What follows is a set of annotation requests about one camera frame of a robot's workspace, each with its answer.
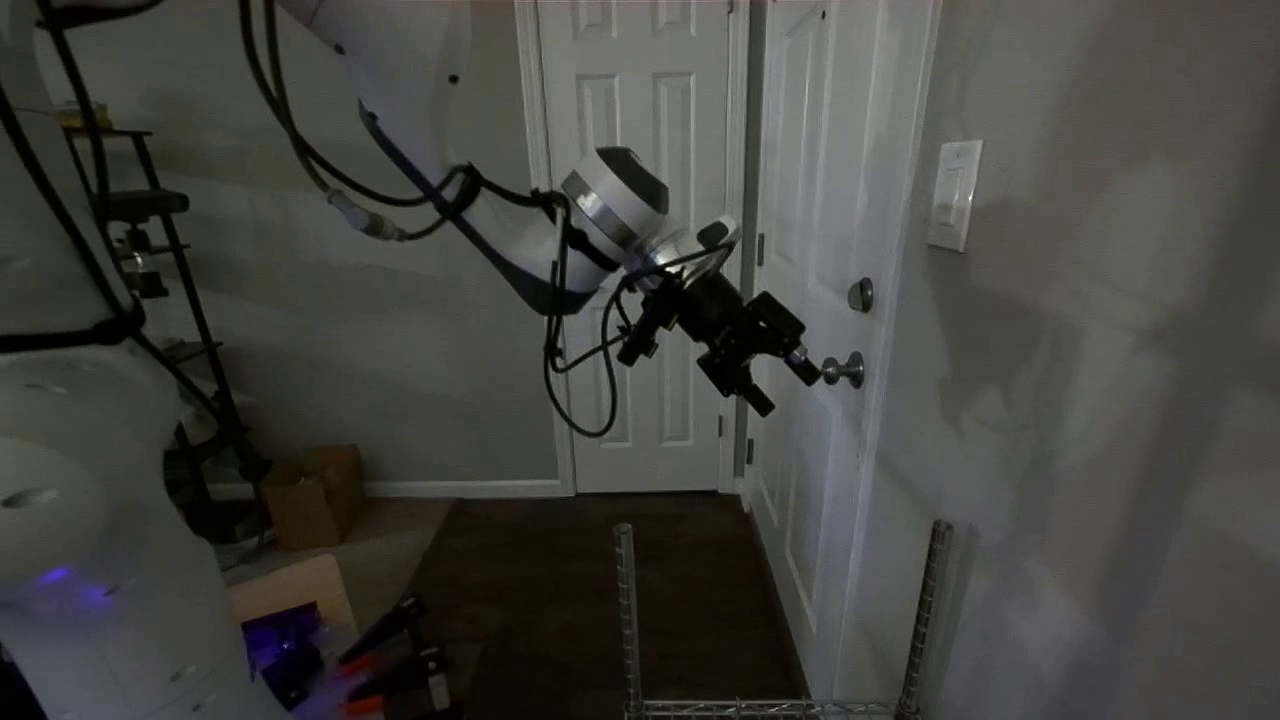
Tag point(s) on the white panelled closet door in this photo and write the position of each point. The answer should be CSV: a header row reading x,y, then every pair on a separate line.
x,y
641,264

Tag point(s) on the blue lit device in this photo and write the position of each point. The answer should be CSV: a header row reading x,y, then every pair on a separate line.
x,y
281,655

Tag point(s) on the dark entry door hinge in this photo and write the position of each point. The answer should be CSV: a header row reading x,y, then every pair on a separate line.
x,y
760,249
745,449

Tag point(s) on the white panelled entry door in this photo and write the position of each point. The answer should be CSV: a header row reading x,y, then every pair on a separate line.
x,y
825,174

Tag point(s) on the silver door knob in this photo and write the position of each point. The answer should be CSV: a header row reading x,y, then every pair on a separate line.
x,y
847,371

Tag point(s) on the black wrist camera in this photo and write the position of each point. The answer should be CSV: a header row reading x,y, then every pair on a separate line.
x,y
641,328

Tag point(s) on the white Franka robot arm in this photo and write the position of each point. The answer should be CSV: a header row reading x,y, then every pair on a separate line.
x,y
425,80

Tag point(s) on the black ladder stand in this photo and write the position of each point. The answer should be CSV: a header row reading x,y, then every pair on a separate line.
x,y
144,200

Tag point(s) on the silver deadbolt lock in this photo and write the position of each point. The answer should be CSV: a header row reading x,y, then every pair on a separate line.
x,y
861,293

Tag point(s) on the brown cardboard box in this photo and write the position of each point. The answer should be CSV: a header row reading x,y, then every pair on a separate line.
x,y
313,503

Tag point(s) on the white light switch plate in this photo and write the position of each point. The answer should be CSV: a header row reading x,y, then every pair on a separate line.
x,y
954,192

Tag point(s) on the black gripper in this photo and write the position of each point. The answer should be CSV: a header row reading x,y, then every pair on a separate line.
x,y
704,318

